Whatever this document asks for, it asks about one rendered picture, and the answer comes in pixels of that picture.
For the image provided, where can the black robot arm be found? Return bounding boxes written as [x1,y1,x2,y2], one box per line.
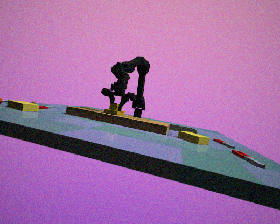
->
[110,56,150,118]

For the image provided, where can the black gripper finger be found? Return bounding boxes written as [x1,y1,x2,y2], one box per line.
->
[118,96,129,110]
[107,94,115,103]

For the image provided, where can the tan floor panel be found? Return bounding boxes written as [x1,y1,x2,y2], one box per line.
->
[66,106,170,135]

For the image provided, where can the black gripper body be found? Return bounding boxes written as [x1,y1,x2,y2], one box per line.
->
[101,81,136,101]

